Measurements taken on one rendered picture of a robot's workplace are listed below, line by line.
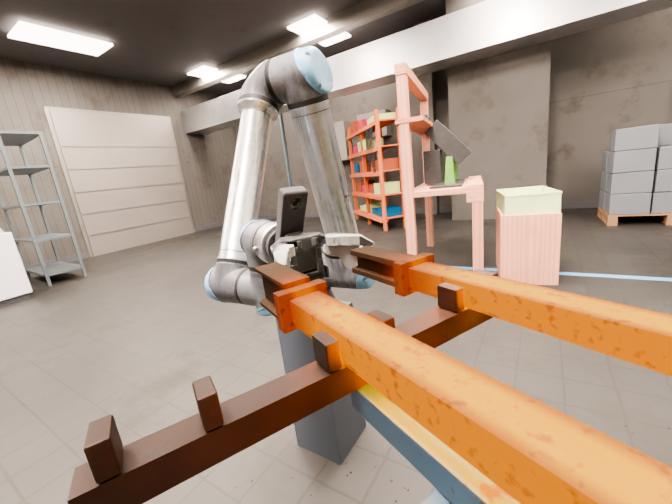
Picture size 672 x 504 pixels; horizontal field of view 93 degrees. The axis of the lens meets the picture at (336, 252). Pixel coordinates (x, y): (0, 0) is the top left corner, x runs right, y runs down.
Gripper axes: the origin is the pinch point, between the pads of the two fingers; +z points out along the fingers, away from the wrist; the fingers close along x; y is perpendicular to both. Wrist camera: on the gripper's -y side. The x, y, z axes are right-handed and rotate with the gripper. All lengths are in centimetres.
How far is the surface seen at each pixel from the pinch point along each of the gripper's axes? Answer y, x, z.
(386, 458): 100, -38, -45
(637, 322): -0.7, 0.6, 33.7
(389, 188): 26, -362, -408
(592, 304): -0.7, -0.4, 31.3
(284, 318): 0.7, 14.1, 15.2
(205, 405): -0.1, 21.7, 23.5
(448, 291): -0.3, 2.7, 22.7
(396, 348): -0.8, 12.0, 26.8
